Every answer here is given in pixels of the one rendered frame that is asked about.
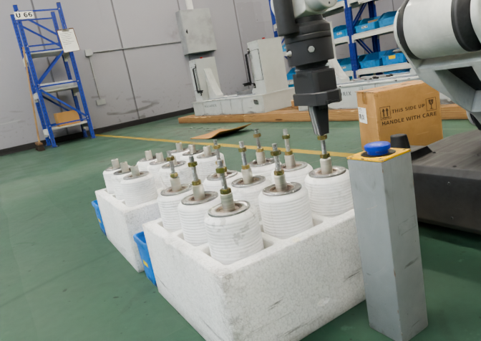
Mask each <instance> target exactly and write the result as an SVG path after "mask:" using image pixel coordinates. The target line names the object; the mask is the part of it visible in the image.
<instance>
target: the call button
mask: <svg viewBox="0 0 481 341"><path fill-rule="evenodd" d="M390 148H391V144H390V143H389V142H387V141H376V142H372V143H367V144H366V145H365V146H364V150H365V151H366V152H367V154H368V155H382V154H385V153H388V152H389V149H390Z"/></svg>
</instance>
